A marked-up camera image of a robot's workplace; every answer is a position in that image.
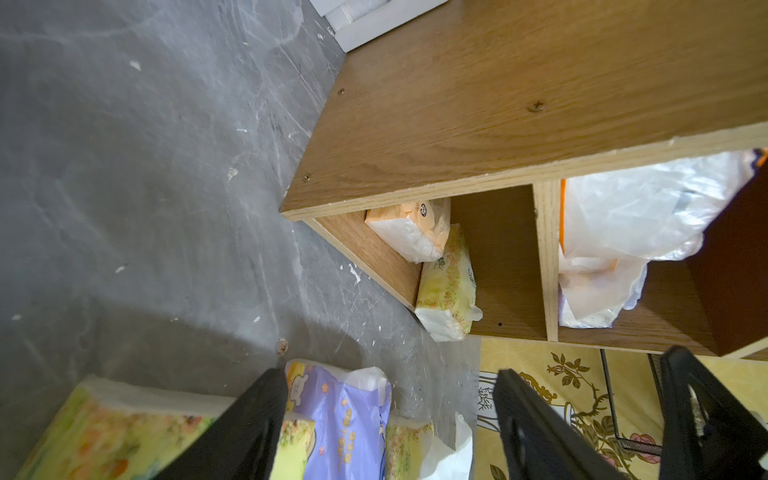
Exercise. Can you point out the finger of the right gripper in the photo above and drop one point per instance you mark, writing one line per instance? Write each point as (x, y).
(708, 433)

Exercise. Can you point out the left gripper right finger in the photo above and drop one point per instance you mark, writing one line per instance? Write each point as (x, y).
(538, 444)

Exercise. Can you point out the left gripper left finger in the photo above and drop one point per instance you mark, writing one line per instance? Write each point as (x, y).
(242, 443)

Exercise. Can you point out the purple tissue pack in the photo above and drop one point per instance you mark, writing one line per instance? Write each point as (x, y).
(351, 411)

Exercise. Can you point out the yellow tissue pack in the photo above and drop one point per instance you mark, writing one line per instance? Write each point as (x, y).
(414, 451)

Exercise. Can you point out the green-yellow tissue pack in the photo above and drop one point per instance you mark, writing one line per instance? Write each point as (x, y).
(113, 430)

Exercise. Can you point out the orange tissue pack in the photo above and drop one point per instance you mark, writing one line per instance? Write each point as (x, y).
(655, 212)

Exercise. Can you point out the peach tissue pack middle shelf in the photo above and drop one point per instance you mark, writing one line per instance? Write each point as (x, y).
(594, 291)

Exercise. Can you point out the peach tissue pack shelf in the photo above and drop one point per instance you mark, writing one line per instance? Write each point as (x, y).
(594, 291)
(418, 231)

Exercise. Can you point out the yellow floral pack bottom shelf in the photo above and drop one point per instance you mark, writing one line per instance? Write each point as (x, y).
(446, 303)

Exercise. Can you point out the peach tissue pack bottom shelf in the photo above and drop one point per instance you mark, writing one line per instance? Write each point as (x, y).
(418, 231)

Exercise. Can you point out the wooden three-tier shelf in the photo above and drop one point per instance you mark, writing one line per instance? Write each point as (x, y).
(493, 103)

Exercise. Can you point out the artificial flowers white fence planter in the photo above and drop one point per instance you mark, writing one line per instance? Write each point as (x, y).
(355, 23)

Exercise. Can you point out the black wire wall basket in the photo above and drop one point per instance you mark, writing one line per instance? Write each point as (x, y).
(634, 394)

